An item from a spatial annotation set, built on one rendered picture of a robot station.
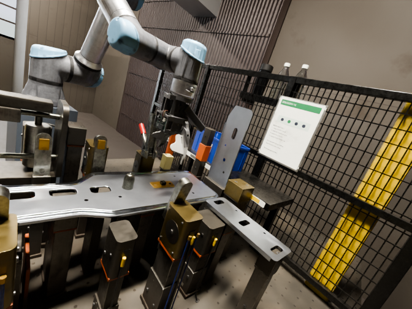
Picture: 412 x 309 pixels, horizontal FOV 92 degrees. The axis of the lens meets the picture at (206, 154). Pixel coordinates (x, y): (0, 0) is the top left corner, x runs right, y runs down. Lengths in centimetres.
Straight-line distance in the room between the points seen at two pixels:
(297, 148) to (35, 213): 93
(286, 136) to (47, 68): 106
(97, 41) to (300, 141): 97
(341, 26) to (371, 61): 48
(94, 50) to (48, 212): 72
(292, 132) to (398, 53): 176
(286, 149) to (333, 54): 179
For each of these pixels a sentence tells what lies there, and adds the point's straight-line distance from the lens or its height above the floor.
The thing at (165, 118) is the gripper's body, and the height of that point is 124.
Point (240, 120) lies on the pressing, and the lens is 83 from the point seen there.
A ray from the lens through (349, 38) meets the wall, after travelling 272.
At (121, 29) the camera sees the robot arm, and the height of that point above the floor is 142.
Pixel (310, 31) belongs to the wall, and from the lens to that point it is 284.
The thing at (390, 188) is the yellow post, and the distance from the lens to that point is 97.
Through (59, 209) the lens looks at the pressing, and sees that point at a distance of 57.
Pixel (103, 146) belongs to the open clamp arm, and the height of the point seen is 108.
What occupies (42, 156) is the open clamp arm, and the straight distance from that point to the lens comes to 72.
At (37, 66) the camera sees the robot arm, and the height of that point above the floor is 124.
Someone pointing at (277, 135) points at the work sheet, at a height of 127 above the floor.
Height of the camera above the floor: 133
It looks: 15 degrees down
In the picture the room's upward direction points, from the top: 18 degrees clockwise
